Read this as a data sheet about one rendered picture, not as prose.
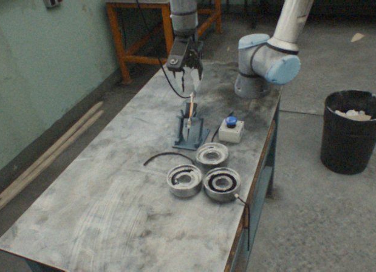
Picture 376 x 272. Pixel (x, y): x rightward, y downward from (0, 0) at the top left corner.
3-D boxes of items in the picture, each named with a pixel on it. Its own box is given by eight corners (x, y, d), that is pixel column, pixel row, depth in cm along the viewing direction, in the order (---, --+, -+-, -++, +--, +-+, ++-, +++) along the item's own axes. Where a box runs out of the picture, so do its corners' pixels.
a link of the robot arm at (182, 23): (192, 16, 94) (164, 16, 96) (193, 33, 96) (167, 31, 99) (200, 8, 99) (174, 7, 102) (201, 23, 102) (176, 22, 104)
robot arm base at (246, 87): (239, 79, 151) (239, 59, 145) (274, 82, 146) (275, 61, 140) (230, 96, 140) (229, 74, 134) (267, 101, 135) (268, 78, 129)
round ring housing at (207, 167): (231, 172, 104) (231, 162, 102) (197, 175, 105) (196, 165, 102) (226, 150, 113) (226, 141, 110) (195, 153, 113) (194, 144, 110)
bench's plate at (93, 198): (209, 324, 71) (208, 319, 70) (-4, 250, 92) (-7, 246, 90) (289, 69, 158) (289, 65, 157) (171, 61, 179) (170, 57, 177)
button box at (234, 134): (239, 143, 115) (239, 132, 112) (218, 140, 117) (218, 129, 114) (244, 130, 121) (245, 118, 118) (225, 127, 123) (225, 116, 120)
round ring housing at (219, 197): (197, 189, 100) (196, 179, 97) (223, 172, 105) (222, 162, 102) (222, 209, 93) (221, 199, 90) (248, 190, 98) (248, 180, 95)
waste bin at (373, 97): (373, 184, 201) (393, 124, 175) (312, 173, 212) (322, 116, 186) (371, 148, 226) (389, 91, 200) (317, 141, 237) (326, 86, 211)
